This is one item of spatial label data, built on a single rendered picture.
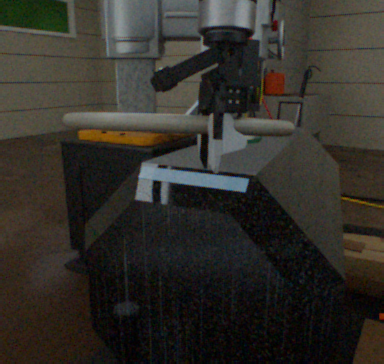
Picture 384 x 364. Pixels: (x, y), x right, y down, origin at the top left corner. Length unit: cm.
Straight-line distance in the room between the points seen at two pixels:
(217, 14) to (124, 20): 137
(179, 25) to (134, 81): 36
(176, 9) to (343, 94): 469
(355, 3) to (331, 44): 63
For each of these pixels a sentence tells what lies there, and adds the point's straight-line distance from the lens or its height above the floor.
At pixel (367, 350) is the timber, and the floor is 13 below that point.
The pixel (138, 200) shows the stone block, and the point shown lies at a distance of 100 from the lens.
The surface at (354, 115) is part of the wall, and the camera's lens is 638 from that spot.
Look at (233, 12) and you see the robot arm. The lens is 58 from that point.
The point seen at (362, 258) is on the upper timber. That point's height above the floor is 20.
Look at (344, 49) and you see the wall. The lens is 642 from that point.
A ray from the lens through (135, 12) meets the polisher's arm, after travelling 193.
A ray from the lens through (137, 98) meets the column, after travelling 199.
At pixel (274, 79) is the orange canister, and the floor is 104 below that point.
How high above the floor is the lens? 105
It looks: 15 degrees down
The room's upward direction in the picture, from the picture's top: straight up
